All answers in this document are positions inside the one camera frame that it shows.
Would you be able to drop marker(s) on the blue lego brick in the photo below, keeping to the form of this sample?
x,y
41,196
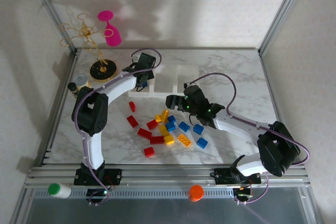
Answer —
x,y
202,142
184,126
171,118
144,85
198,129
170,126

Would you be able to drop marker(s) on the yellow long lego brick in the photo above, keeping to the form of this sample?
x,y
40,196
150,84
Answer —
x,y
184,140

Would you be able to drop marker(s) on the red long lego brick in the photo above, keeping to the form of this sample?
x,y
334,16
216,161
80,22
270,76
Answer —
x,y
157,140
144,133

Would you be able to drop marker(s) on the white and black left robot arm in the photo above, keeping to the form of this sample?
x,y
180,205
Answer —
x,y
115,87

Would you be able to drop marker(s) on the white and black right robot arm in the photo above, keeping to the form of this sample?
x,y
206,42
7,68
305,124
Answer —
x,y
241,125

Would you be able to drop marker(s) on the white plastic bin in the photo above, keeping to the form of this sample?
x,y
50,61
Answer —
x,y
164,82
187,73
149,91

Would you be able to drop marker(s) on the red curved lego brick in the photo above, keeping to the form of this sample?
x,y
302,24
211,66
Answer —
x,y
132,106

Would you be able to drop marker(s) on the pink wine glass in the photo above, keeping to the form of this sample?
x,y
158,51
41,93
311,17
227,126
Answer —
x,y
113,37

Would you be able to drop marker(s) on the jar with grey lid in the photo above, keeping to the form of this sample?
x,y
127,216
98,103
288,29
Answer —
x,y
80,80

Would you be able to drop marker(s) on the dark small bottle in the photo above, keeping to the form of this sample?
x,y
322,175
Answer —
x,y
72,87

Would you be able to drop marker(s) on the bottle with orange cap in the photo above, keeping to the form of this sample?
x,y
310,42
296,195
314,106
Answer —
x,y
196,192

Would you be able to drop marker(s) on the white bottle with green cap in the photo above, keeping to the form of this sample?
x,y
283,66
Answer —
x,y
63,192

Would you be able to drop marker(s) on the aluminium frame beam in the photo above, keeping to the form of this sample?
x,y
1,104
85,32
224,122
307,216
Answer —
x,y
170,176

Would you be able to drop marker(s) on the aluminium frame side rail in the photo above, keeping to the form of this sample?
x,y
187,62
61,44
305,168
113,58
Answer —
x,y
59,108

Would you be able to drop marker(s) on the aluminium frame post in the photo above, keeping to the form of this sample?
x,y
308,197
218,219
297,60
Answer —
x,y
283,11
52,11

